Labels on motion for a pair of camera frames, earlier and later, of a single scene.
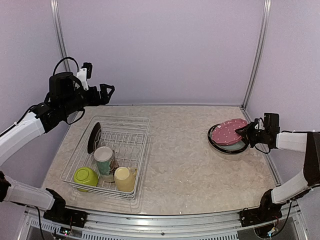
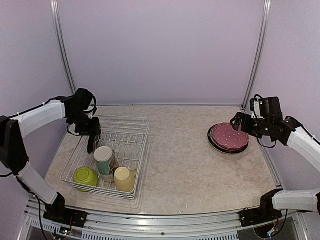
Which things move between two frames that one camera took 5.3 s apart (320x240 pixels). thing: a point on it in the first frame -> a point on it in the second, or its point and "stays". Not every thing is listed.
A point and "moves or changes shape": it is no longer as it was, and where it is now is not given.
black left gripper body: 92,100 -> 83,125
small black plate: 94,138 stays
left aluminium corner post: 54,5 stays
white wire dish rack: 109,156 stays
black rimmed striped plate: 220,149 stays
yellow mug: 124,178 stays
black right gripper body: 256,136 -> 251,129
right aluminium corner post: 264,37 stays
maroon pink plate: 225,133 moves or changes shape
